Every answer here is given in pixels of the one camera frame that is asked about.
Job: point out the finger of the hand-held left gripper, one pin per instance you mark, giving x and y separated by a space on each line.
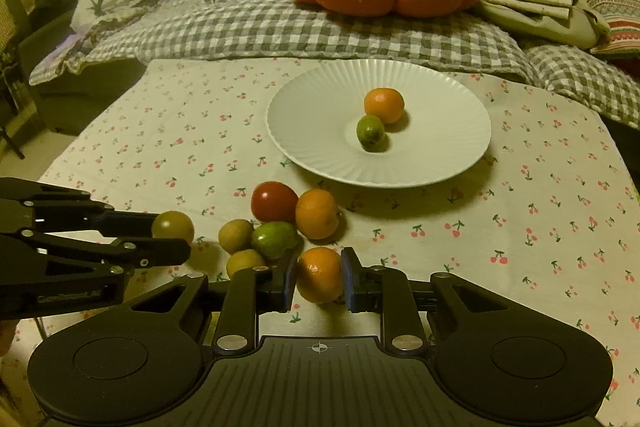
160 252
130 223

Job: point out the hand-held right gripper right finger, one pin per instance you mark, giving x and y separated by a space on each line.
348 279

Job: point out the folded beige cloth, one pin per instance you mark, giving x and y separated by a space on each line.
560 29

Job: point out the orange tangerine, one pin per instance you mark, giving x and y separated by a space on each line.
320 274
317 213
384 104

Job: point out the green lime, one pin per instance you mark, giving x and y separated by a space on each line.
272 239

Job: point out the small green round fruit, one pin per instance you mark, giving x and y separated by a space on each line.
370 134

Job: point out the striped patterned blanket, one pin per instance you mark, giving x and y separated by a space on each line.
612 2

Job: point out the olive green round fruit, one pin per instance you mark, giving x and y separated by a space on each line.
172 226

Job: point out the grey checkered blanket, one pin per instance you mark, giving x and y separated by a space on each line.
250 32
575 72

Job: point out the yellow-green round fruit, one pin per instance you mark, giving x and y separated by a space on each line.
236 235
244 263

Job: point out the white ribbed plate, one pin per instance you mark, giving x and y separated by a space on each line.
310 132

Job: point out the red tomato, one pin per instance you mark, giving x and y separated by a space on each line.
274 202

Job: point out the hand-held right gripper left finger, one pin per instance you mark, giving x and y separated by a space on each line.
289 279

